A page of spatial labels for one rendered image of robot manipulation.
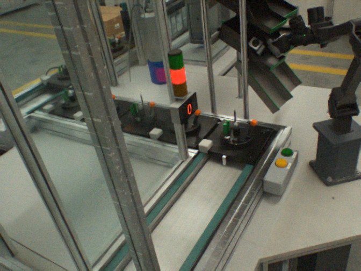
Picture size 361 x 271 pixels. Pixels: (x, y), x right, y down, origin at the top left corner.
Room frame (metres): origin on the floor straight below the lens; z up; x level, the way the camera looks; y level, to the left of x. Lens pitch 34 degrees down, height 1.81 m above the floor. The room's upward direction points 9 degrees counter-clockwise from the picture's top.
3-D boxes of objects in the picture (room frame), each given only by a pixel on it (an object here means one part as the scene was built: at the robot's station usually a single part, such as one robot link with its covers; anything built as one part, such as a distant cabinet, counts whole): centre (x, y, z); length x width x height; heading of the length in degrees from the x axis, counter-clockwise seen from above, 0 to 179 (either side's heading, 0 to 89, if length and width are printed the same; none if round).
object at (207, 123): (1.33, -0.03, 1.01); 0.24 x 0.24 x 0.13; 54
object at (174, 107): (1.09, -0.03, 1.29); 0.12 x 0.05 x 0.25; 144
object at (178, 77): (1.09, -0.03, 1.33); 0.05 x 0.05 x 0.05
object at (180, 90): (1.09, -0.03, 1.28); 0.05 x 0.05 x 0.05
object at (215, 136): (1.17, -0.23, 0.96); 0.24 x 0.24 x 0.02; 54
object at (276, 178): (0.98, -0.36, 0.93); 0.21 x 0.07 x 0.06; 144
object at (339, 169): (1.00, -0.58, 0.96); 0.15 x 0.15 x 0.20; 5
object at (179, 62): (1.09, -0.03, 1.38); 0.05 x 0.05 x 0.05
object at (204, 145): (1.15, -0.10, 0.97); 0.05 x 0.05 x 0.04; 54
